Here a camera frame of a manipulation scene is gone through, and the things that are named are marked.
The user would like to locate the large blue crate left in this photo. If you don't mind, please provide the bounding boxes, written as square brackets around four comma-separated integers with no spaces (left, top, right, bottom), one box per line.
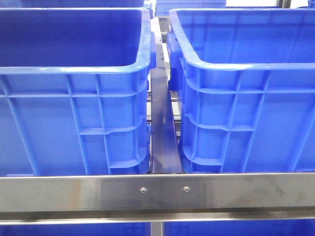
[0,8,156,177]

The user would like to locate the large blue crate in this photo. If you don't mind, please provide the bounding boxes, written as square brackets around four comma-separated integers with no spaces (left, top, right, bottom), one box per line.
[0,8,156,177]
[167,8,315,173]

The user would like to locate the large blue crate right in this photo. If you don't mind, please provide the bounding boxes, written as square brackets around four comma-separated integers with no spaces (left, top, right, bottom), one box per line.
[167,8,315,173]

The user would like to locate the blue crate rear right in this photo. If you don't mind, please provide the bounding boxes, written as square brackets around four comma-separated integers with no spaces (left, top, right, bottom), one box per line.
[156,0,226,16]

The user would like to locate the blue crate lower left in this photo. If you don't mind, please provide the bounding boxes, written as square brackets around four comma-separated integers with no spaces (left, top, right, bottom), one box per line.
[0,223,151,236]

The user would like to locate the blue crate lower right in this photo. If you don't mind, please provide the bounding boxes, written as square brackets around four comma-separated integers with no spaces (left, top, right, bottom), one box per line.
[164,219,315,236]

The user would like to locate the blue crate rear left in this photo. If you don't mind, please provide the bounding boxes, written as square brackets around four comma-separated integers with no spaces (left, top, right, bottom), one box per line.
[17,0,153,19]

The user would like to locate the steel center divider rail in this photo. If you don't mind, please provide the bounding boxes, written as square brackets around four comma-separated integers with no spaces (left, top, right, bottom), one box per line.
[151,17,182,174]

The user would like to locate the left rail screw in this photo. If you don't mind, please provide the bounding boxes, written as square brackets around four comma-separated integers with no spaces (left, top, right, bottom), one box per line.
[140,187,147,193]

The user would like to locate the rail screw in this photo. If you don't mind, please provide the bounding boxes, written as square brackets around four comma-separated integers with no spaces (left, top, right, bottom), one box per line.
[183,186,190,192]
[140,187,147,193]

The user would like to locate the right rail screw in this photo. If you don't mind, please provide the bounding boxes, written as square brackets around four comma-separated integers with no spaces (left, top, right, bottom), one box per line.
[183,186,190,192]

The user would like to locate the stainless steel front rail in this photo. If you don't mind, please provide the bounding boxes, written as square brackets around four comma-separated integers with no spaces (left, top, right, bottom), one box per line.
[0,173,315,225]

